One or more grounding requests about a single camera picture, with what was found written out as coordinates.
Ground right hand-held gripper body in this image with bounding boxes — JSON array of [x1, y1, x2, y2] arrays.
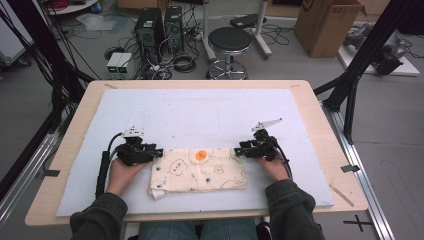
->
[[244, 117, 284, 162]]

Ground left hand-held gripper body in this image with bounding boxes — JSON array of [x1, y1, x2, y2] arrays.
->
[[115, 125, 158, 167]]

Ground cream printed cloth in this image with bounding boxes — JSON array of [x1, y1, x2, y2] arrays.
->
[[148, 147, 248, 201]]

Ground person's right hand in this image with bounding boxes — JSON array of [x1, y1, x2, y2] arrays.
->
[[254, 156, 291, 183]]

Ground person's left hand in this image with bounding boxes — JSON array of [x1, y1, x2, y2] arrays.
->
[[105, 158, 151, 197]]

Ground white foam mat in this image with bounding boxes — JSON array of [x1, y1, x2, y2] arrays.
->
[[55, 88, 335, 218]]

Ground person's left leg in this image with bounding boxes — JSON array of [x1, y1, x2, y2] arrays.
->
[[138, 221, 198, 240]]

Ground person's leg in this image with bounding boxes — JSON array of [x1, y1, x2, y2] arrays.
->
[[201, 219, 259, 240], [138, 221, 198, 240]]

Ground person's right leg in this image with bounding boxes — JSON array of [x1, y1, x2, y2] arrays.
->
[[201, 219, 259, 240]]

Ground white power supply box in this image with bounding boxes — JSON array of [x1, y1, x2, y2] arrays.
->
[[116, 53, 134, 75], [106, 52, 124, 75]]

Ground thin wooden stick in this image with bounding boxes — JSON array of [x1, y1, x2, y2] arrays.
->
[[329, 184, 355, 208]]

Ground black round stool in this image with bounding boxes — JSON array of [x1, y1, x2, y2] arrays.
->
[[205, 26, 254, 80]]

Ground white metal stand leg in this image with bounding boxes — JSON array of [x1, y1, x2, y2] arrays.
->
[[254, 0, 273, 59]]

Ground large black computer tower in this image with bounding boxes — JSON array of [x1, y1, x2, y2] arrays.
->
[[134, 7, 166, 64]]

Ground slim black computer tower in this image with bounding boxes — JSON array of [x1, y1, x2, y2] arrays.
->
[[164, 4, 185, 54]]

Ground black tape cross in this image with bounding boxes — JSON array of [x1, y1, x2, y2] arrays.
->
[[343, 214, 373, 233]]

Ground black flat device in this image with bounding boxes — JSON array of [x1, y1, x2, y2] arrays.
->
[[229, 13, 268, 29]]

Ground clear plastic sheet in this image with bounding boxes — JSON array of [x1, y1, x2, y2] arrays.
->
[[76, 13, 118, 32]]

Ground brown cardboard box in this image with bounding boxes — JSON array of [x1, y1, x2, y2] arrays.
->
[[293, 0, 367, 59]]

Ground black machine part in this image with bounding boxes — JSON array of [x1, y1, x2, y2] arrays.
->
[[374, 44, 404, 76]]

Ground white round table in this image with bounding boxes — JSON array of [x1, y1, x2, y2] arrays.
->
[[46, 0, 101, 16]]

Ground white floor board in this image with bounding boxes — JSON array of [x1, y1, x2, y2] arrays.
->
[[338, 43, 421, 78]]

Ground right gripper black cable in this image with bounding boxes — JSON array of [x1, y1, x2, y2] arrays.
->
[[271, 138, 294, 179]]

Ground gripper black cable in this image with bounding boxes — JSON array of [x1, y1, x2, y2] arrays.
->
[[271, 138, 294, 179], [94, 132, 124, 200]]

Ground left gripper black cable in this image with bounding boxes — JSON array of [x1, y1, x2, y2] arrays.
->
[[94, 132, 124, 200]]

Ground tangle of floor cables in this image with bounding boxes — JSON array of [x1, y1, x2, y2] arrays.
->
[[139, 49, 198, 80]]

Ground aluminium rail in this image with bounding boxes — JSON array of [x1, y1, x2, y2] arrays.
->
[[321, 101, 396, 240], [0, 133, 61, 228]]

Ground loose black floor cables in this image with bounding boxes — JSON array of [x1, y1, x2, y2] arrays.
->
[[259, 23, 294, 46]]

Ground black frame stand with cables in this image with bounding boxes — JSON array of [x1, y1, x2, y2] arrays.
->
[[0, 0, 96, 134]]

